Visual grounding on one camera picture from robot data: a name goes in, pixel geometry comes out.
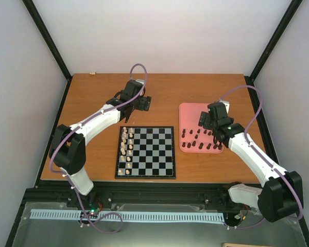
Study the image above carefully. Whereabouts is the pink plastic tray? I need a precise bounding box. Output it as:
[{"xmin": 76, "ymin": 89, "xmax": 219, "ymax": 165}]
[{"xmin": 179, "ymin": 103, "xmax": 224, "ymax": 154}]

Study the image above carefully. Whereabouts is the black aluminium frame rail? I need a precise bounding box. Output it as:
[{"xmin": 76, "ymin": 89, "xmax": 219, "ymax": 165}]
[{"xmin": 23, "ymin": 181, "xmax": 297, "ymax": 206}]

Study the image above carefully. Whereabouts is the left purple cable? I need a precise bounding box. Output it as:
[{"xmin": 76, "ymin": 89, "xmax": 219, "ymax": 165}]
[{"xmin": 48, "ymin": 63, "xmax": 148, "ymax": 234}]

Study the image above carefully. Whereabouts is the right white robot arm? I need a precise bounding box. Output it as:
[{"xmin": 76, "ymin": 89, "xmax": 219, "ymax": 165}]
[{"xmin": 198, "ymin": 101, "xmax": 303, "ymax": 222}]

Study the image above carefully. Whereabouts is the purple cable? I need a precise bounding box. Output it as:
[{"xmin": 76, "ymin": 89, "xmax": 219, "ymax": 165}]
[
  {"xmin": 220, "ymin": 85, "xmax": 304, "ymax": 230},
  {"xmin": 48, "ymin": 63, "xmax": 148, "ymax": 234}
]

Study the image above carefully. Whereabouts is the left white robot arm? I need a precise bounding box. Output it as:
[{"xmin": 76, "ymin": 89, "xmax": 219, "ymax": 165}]
[{"xmin": 49, "ymin": 79, "xmax": 151, "ymax": 207}]

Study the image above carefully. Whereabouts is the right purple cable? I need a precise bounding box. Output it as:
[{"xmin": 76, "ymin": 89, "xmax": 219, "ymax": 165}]
[{"xmin": 220, "ymin": 85, "xmax": 304, "ymax": 230}]

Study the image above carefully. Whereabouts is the black white chessboard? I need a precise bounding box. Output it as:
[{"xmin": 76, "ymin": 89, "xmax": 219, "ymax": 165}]
[{"xmin": 115, "ymin": 126, "xmax": 176, "ymax": 179}]

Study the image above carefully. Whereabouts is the light blue cable duct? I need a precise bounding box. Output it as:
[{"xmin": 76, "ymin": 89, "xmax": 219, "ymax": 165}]
[{"xmin": 29, "ymin": 209, "xmax": 225, "ymax": 224}]

